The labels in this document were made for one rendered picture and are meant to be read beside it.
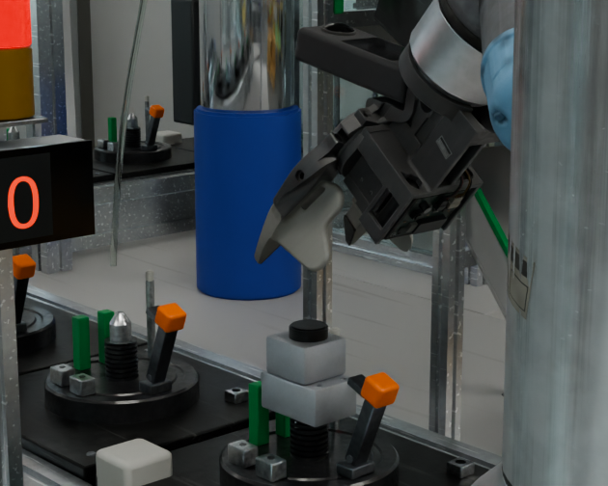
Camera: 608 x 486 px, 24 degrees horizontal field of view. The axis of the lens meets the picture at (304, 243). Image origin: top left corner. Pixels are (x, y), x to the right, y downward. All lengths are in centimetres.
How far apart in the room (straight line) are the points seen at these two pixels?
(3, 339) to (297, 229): 24
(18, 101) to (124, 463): 29
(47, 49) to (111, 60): 262
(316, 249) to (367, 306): 102
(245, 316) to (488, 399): 45
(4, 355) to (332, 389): 25
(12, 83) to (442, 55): 30
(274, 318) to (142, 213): 55
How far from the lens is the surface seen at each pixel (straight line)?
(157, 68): 479
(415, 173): 94
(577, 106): 45
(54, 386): 128
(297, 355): 106
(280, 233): 100
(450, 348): 124
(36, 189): 101
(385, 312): 197
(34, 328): 146
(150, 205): 242
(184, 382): 127
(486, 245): 123
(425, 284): 212
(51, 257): 221
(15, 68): 100
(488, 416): 158
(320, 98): 132
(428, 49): 90
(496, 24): 79
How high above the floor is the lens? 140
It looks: 13 degrees down
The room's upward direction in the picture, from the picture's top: straight up
